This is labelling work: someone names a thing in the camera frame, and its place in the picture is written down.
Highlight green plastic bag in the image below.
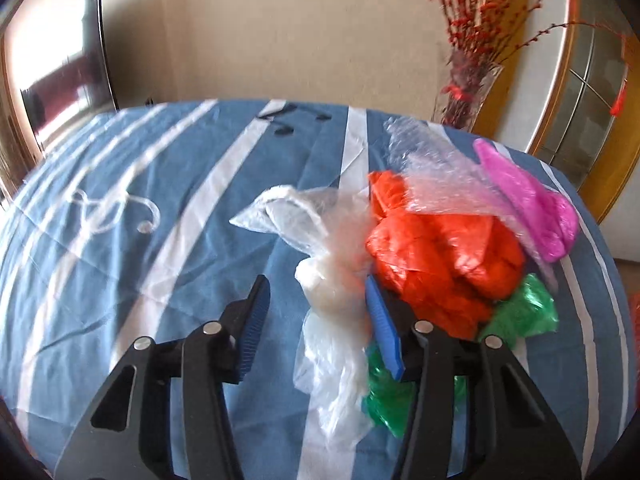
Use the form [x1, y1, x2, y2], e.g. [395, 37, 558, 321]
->
[362, 273, 559, 438]

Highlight white plastic bag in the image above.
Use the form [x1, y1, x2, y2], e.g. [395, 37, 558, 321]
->
[230, 185, 374, 448]

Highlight pink plastic bag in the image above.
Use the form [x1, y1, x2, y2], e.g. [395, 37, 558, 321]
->
[473, 139, 579, 263]

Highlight red plastic bag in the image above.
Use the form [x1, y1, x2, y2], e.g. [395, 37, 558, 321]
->
[366, 170, 525, 340]

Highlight blue striped tablecloth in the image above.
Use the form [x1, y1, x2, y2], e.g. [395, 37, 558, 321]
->
[0, 97, 633, 480]

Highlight bubble wrap sheet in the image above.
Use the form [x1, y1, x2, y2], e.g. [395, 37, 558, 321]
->
[385, 116, 558, 290]

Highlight frosted glass sliding door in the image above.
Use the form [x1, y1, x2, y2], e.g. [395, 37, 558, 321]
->
[529, 32, 639, 222]

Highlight glass vase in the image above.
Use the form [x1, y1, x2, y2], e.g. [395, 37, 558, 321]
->
[431, 49, 503, 132]

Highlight flat screen television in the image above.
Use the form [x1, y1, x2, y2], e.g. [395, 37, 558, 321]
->
[8, 0, 118, 152]

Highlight red berry branches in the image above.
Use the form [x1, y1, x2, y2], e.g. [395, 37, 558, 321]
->
[418, 0, 629, 82]

